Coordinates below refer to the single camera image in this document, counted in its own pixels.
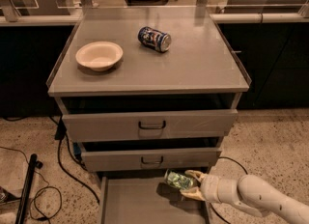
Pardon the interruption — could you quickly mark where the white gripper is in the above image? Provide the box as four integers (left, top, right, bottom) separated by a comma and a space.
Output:
181, 170, 240, 205

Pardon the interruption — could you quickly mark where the crushed green can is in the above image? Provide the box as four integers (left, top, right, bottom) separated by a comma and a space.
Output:
164, 169, 196, 190

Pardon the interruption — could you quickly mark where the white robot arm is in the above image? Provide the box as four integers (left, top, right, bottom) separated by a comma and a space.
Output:
181, 170, 309, 224

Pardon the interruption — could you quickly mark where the grey middle drawer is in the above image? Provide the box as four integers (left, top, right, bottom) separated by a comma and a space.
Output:
80, 138, 221, 172

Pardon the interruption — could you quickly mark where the grey drawer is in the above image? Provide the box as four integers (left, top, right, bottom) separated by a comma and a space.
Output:
80, 138, 221, 172
57, 95, 238, 142
98, 170, 210, 224

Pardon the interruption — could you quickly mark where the grey top drawer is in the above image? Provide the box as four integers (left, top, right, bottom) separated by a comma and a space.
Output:
57, 95, 238, 142

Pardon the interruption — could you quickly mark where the grey bottom drawer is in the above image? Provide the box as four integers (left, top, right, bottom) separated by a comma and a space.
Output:
98, 170, 210, 224

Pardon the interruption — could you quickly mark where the grey drawer cabinet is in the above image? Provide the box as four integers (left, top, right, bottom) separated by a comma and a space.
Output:
46, 6, 252, 224

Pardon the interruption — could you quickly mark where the blue soda can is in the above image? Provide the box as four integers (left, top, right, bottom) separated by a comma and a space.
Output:
138, 26, 172, 53

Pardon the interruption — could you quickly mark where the white bowl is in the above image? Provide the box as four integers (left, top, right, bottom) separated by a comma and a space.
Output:
75, 42, 123, 71

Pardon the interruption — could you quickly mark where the black pole on floor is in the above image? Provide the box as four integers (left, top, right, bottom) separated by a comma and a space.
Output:
15, 154, 38, 224

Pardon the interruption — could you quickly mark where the black cable right floor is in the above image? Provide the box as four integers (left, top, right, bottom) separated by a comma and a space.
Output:
209, 155, 249, 224

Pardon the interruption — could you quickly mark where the black cable floor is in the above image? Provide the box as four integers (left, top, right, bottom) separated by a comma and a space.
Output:
209, 155, 249, 224
47, 115, 100, 205

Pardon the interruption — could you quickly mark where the black cable left floor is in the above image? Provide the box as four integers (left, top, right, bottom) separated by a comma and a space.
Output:
47, 115, 100, 205

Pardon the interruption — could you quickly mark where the white rail pipe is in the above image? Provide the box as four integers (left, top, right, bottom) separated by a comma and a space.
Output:
211, 13, 309, 24

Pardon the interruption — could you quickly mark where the thin black cable loop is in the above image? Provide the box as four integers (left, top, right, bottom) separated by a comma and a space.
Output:
0, 145, 63, 223

